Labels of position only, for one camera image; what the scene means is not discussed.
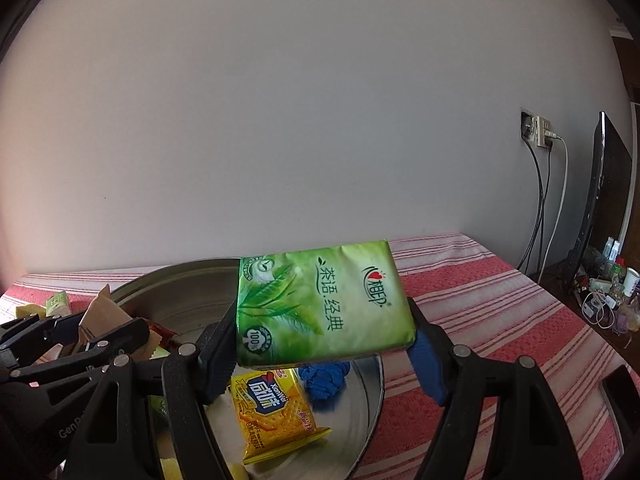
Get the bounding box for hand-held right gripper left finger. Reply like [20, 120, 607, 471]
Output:
[72, 305, 242, 480]

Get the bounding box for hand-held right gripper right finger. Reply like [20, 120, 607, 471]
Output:
[406, 297, 572, 480]

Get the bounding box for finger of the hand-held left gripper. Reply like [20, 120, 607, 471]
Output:
[0, 312, 83, 366]
[7, 317, 151, 387]

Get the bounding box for beige snack packet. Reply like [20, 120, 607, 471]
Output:
[77, 284, 133, 351]

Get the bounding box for red snack packet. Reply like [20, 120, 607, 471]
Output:
[147, 322, 179, 353]

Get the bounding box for small green tissue pack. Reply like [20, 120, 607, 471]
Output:
[46, 291, 72, 317]

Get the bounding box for orange cracker packet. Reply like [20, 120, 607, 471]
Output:
[229, 367, 333, 466]

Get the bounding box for round metal tin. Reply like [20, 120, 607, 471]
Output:
[107, 257, 386, 480]

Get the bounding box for blue cloth ball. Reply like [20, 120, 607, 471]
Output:
[297, 357, 351, 402]

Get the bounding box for red white striped tablecloth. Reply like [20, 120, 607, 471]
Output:
[0, 232, 621, 480]

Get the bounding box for dark side table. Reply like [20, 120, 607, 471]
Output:
[537, 245, 640, 356]

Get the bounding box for white power adapter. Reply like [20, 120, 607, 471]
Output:
[589, 291, 618, 313]

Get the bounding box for black object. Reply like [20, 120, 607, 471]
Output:
[600, 365, 640, 441]

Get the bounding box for black flat screen television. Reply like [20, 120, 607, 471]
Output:
[562, 110, 633, 291]

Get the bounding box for black power cable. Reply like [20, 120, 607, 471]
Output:
[516, 139, 541, 273]
[527, 146, 552, 275]

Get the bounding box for white charging cable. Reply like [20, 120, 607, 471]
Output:
[537, 132, 569, 283]

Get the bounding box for white wall outlet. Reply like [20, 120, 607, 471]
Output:
[520, 108, 553, 150]

